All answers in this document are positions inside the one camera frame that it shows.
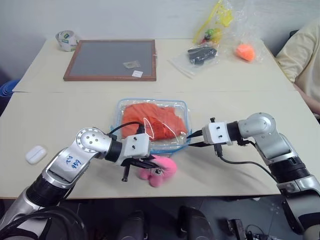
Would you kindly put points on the small white label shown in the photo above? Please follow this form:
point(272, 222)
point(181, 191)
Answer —
point(137, 73)

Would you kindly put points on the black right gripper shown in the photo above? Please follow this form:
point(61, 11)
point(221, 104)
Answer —
point(208, 144)

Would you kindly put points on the pink plush toy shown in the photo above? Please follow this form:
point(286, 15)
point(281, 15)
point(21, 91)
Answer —
point(162, 172)

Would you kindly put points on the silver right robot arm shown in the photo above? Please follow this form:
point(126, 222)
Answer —
point(272, 142)

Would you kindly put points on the black chair back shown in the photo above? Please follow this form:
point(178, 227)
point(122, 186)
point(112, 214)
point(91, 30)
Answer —
point(293, 33)

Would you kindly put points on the person's bare forearm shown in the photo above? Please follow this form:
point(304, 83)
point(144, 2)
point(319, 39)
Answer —
point(308, 98)

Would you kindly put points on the orange cloth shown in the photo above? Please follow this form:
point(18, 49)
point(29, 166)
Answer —
point(155, 120)

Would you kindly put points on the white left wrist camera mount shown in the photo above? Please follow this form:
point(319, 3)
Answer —
point(137, 146)

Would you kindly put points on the small clear plastic packet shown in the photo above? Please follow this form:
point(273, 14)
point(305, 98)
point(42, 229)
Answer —
point(131, 65)

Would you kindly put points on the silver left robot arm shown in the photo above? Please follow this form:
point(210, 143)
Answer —
point(62, 165)

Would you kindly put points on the crinkled clear plastic bag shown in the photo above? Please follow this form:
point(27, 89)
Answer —
point(252, 30)

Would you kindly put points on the wooden framed grey board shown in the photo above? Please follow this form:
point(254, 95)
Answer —
point(111, 60)

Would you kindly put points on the person in yellow shirt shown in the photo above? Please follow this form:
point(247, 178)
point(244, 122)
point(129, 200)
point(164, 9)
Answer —
point(302, 52)

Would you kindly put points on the black object in bag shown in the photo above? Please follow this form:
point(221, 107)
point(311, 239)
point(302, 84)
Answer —
point(202, 55)

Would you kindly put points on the dark rounded shape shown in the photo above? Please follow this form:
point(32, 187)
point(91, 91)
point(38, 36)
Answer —
point(195, 223)
point(132, 226)

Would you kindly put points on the colourful small toys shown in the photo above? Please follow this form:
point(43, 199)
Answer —
point(211, 35)

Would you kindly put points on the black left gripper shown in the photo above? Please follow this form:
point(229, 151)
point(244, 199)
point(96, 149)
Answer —
point(126, 166)

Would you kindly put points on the clear zip bag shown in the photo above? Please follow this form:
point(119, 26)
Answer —
point(180, 63)

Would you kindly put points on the clear bag with yellow zipper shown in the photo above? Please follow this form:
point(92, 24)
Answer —
point(212, 17)

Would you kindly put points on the blue ribbed object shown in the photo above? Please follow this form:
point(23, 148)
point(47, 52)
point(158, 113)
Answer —
point(6, 91)

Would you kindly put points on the clear plastic container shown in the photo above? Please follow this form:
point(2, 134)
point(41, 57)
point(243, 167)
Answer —
point(180, 145)

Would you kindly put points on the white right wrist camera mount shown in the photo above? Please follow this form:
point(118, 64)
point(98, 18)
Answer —
point(216, 133)

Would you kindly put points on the white earbud case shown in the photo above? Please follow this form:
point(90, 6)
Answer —
point(36, 154)

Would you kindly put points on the black device on floor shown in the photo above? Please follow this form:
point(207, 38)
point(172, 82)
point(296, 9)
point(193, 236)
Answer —
point(235, 228)

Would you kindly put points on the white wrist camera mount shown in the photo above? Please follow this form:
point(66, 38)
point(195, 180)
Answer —
point(137, 146)
point(216, 133)

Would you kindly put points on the orange fluffy ball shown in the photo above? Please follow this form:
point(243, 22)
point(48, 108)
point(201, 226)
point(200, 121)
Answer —
point(245, 52)

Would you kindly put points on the clear tape roll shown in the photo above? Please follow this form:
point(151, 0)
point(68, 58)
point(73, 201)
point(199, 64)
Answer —
point(65, 41)

